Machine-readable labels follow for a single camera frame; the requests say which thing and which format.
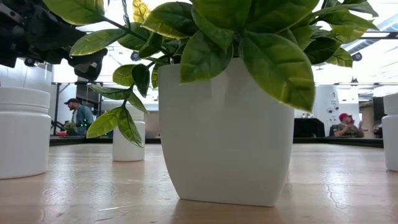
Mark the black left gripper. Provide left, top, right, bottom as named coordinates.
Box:
left=0, top=0, right=108, bottom=82

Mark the white pill bottle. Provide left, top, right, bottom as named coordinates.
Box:
left=0, top=86, right=52, bottom=180
left=381, top=92, right=398, bottom=172
left=112, top=105, right=146, bottom=163

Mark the person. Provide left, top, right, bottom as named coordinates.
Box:
left=329, top=112, right=366, bottom=139
left=64, top=98, right=95, bottom=136

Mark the small background potted plant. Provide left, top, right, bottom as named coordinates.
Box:
left=63, top=122, right=78, bottom=136

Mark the potted green artificial plant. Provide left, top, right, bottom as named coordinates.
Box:
left=43, top=0, right=380, bottom=208

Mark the black draped table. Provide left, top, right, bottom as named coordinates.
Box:
left=294, top=118, right=326, bottom=139

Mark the white printed pillar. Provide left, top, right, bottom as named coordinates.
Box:
left=315, top=85, right=341, bottom=138

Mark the dark monitor screen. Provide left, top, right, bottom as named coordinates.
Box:
left=372, top=96, right=386, bottom=125

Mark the black metal stand frame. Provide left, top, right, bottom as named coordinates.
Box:
left=51, top=80, right=104, bottom=136

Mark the black metal table frame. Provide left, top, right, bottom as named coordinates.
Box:
left=49, top=136, right=384, bottom=149

